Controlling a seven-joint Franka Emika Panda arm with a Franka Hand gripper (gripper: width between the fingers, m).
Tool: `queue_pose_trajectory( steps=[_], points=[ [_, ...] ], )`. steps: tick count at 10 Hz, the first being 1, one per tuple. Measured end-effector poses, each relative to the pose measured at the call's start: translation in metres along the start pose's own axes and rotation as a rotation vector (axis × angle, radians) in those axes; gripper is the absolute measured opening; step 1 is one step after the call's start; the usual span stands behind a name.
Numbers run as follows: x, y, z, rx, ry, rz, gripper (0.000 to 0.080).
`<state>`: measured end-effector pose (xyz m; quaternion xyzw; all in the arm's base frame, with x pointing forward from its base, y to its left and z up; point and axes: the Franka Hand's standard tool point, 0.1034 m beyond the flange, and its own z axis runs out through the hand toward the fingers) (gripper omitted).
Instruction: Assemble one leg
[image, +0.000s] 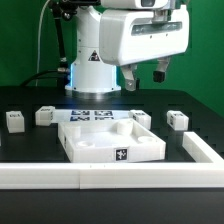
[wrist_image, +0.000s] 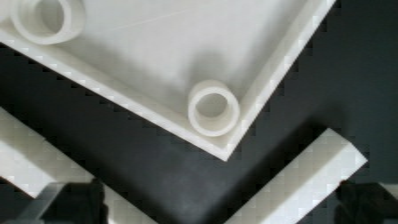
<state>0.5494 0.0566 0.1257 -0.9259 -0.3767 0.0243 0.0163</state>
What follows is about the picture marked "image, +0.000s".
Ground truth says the white square tabletop part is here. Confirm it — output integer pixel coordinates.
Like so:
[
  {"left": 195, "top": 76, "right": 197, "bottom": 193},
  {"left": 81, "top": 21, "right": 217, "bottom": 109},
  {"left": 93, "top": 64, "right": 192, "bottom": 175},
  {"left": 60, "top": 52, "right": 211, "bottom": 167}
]
[{"left": 58, "top": 119, "right": 166, "bottom": 163}]

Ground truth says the white cable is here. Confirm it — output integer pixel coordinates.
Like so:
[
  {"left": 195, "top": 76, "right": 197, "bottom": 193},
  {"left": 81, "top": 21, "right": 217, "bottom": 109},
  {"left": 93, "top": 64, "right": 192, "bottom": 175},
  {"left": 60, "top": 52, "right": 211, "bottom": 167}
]
[{"left": 35, "top": 0, "right": 52, "bottom": 88}]

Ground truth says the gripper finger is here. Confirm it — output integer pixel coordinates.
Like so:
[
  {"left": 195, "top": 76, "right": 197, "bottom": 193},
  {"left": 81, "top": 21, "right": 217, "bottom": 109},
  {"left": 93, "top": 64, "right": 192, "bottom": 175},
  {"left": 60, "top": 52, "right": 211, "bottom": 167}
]
[
  {"left": 121, "top": 64, "right": 137, "bottom": 91},
  {"left": 153, "top": 57, "right": 170, "bottom": 83}
]

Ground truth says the white L-shaped fence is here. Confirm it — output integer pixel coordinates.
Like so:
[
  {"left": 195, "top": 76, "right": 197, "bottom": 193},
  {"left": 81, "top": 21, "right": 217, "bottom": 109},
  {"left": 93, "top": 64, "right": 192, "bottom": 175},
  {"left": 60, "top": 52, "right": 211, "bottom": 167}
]
[{"left": 0, "top": 132, "right": 224, "bottom": 189}]

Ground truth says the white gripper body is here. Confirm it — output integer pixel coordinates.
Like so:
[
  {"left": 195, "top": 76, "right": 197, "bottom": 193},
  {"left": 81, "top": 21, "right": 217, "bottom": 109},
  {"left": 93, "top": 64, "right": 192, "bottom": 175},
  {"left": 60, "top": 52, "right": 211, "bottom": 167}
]
[{"left": 99, "top": 5, "right": 189, "bottom": 66}]

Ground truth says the black cable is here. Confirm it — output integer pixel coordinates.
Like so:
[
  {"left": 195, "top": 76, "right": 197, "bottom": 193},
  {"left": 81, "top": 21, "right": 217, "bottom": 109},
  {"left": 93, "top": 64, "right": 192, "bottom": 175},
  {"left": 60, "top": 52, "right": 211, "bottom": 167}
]
[{"left": 20, "top": 68, "right": 72, "bottom": 88}]

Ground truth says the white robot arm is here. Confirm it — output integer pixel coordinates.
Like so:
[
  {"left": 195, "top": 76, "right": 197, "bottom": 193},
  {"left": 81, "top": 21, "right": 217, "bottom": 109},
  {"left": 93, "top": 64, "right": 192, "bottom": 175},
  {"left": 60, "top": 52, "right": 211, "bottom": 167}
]
[{"left": 66, "top": 0, "right": 189, "bottom": 100}]

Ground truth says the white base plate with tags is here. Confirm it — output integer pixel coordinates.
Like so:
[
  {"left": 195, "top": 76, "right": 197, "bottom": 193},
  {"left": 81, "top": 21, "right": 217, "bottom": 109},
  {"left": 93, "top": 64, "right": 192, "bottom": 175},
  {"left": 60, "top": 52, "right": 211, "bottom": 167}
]
[{"left": 52, "top": 109, "right": 129, "bottom": 123}]

